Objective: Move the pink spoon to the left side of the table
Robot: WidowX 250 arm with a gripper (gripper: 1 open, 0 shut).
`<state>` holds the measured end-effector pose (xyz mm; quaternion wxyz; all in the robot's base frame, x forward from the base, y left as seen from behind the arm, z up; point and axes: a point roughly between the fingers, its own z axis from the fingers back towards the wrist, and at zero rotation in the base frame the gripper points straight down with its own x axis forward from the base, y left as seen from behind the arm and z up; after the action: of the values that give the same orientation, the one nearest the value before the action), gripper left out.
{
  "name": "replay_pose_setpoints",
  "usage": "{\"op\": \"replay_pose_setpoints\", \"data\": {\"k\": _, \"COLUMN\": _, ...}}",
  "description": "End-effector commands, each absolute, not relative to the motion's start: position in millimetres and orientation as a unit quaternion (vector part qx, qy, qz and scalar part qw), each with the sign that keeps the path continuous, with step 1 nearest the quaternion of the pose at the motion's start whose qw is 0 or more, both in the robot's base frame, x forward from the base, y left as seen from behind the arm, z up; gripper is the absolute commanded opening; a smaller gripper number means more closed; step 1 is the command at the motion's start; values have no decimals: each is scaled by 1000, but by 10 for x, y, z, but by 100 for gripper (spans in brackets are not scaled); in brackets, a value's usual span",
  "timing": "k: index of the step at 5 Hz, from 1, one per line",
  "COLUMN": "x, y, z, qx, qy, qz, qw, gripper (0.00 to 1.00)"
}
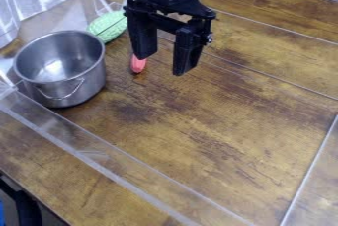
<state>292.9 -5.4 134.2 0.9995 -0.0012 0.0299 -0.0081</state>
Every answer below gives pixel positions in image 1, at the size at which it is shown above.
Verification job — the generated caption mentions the stainless steel pot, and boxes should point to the stainless steel pot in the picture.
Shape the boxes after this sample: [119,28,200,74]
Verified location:
[13,30,105,108]

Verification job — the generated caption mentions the green knitted toy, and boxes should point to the green knitted toy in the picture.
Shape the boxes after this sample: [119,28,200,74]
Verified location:
[87,11,127,43]

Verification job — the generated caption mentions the clear acrylic barrier wall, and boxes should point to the clear acrylic barrier wall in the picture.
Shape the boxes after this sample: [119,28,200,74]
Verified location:
[0,0,338,226]

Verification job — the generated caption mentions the pink handled metal spoon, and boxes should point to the pink handled metal spoon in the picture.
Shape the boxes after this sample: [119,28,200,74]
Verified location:
[131,55,147,73]

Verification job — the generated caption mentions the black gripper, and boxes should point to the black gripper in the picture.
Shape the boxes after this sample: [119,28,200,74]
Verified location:
[124,0,215,76]

